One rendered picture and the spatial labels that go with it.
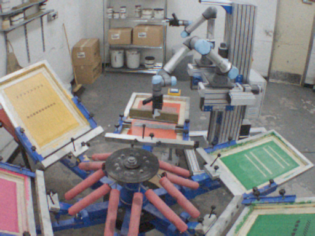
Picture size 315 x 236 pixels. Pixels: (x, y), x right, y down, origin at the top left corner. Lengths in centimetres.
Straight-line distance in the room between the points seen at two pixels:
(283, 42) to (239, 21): 360
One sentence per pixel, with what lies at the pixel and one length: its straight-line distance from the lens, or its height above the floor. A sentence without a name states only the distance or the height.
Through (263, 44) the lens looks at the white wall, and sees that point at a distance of 605.
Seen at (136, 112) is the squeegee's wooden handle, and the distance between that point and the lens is 235.
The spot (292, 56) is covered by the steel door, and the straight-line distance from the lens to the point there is 640.
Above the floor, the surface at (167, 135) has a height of 96.
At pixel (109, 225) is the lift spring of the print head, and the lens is 144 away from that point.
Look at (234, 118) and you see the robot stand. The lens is 311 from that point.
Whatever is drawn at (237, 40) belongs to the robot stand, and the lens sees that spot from 274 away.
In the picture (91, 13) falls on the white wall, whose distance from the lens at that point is 614.
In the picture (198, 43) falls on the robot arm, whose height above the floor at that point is 171.
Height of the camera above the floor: 232
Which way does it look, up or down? 32 degrees down
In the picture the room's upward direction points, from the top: 2 degrees clockwise
